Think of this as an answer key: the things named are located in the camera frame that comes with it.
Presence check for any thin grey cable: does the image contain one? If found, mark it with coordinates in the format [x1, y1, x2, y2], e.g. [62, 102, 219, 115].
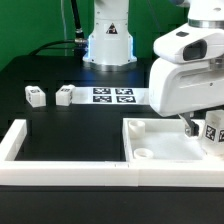
[60, 0, 69, 57]

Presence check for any white U-shaped fence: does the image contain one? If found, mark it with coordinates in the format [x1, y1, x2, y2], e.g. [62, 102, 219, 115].
[0, 119, 224, 187]

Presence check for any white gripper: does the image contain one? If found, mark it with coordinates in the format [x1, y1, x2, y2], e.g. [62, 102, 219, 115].
[149, 24, 224, 137]

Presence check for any white marker base plate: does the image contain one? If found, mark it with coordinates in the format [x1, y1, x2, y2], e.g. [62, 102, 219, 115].
[72, 87, 149, 105]

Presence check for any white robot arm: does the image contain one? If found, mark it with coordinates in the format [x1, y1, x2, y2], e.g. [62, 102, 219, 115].
[83, 0, 224, 136]

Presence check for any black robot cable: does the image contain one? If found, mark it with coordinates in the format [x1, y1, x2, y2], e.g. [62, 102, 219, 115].
[29, 0, 89, 57]

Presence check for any white square table top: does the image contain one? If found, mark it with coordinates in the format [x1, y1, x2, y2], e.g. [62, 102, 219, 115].
[121, 117, 224, 164]

